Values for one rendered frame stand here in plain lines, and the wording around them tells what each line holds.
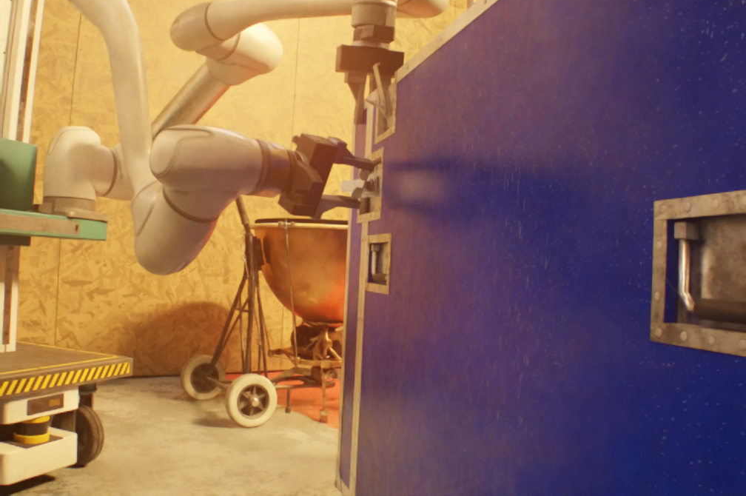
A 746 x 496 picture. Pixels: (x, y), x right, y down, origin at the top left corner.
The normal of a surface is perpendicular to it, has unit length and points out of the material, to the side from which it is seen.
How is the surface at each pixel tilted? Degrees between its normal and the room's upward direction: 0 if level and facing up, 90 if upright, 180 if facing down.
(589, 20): 90
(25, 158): 90
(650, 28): 90
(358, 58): 100
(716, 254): 90
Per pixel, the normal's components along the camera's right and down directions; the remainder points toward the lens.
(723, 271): -0.97, -0.06
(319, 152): 0.57, 0.43
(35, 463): 0.94, 0.03
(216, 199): 0.40, 0.78
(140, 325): 0.58, -0.02
